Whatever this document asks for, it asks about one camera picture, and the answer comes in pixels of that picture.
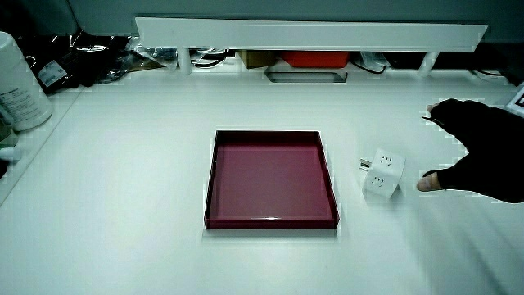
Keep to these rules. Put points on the person's right hand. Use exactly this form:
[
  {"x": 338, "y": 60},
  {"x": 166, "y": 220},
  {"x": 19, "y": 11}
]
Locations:
[{"x": 487, "y": 155}]

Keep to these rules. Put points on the black plastic bag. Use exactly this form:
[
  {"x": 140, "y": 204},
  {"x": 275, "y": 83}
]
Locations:
[{"x": 82, "y": 61}]

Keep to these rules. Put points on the orange box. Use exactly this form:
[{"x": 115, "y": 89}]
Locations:
[{"x": 315, "y": 58}]

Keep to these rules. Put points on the white cylindrical canister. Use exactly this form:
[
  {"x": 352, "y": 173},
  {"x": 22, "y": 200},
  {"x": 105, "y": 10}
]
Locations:
[{"x": 20, "y": 90}]

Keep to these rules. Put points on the small translucent bottle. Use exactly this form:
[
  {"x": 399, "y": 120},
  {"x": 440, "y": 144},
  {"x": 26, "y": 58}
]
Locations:
[{"x": 7, "y": 139}]

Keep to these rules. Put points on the brown cardboard box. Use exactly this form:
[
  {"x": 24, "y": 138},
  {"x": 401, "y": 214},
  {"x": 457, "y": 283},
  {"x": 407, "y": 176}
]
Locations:
[{"x": 257, "y": 58}]

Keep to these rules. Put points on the clear plastic bag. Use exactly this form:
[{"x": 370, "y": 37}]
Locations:
[{"x": 155, "y": 55}]

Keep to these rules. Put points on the white desk shelf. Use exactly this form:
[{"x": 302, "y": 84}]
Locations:
[{"x": 311, "y": 36}]

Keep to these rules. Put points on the white cube socket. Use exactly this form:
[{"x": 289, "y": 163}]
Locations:
[{"x": 382, "y": 174}]

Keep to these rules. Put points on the dark red square tray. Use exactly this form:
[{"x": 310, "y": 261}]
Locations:
[{"x": 270, "y": 184}]

